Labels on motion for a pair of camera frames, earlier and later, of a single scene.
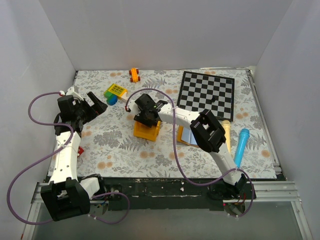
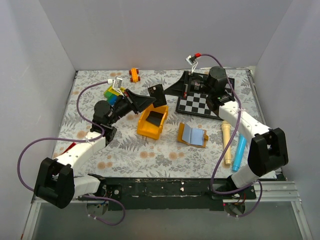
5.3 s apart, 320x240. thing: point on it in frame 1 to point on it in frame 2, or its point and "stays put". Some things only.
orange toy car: [134, 73] stays put
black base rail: [173, 193] stays put
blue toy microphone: [244, 136] stays put
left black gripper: [100, 107] to [136, 103]
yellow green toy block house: [115, 92] stays put
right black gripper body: [144, 118] to [199, 85]
